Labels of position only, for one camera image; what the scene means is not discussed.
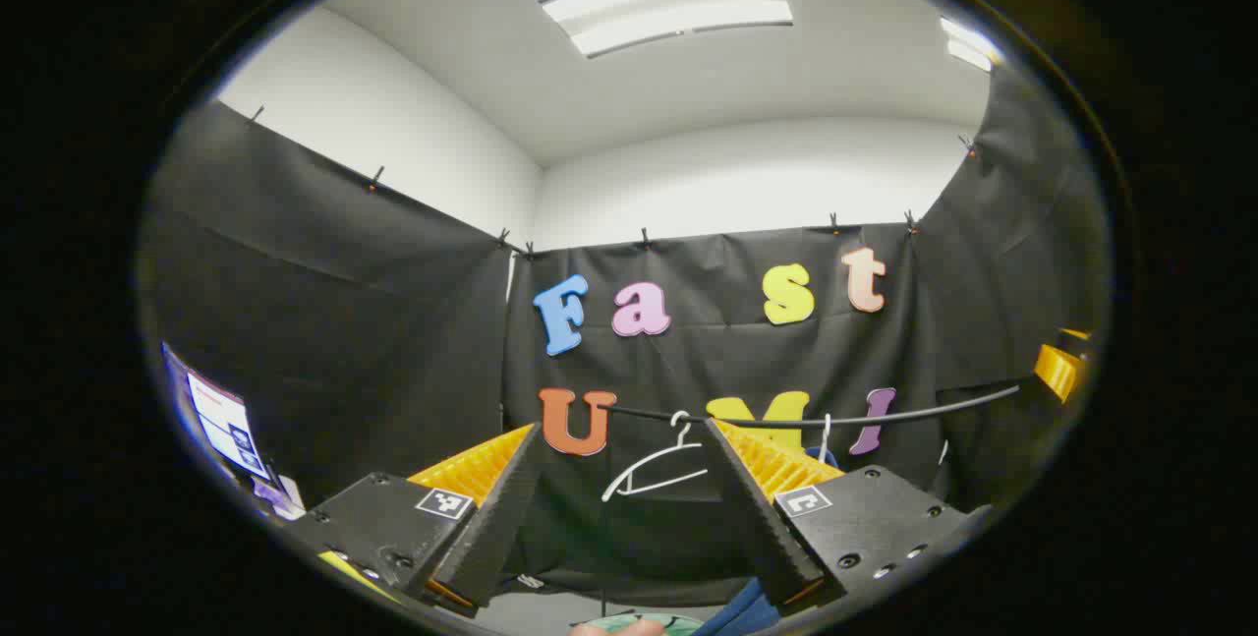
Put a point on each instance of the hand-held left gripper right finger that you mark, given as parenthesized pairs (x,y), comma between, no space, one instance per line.
(767,533)

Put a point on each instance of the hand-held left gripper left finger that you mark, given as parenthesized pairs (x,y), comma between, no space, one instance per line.
(491,528)

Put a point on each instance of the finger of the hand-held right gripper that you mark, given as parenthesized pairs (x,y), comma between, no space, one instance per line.
(1059,369)

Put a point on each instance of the white plastic hanger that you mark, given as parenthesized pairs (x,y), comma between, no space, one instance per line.
(825,439)
(685,437)

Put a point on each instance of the black clothes rack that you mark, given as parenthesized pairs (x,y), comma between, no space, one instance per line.
(885,417)

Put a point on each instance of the black backdrop cloth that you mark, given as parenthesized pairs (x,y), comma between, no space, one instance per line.
(393,321)

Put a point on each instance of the white printed poster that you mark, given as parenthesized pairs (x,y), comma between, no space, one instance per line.
(221,415)

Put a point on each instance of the small ceiling light panel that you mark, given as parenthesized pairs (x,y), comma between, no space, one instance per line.
(968,44)

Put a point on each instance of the large ceiling light panel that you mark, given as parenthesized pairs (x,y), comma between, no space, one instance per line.
(668,7)

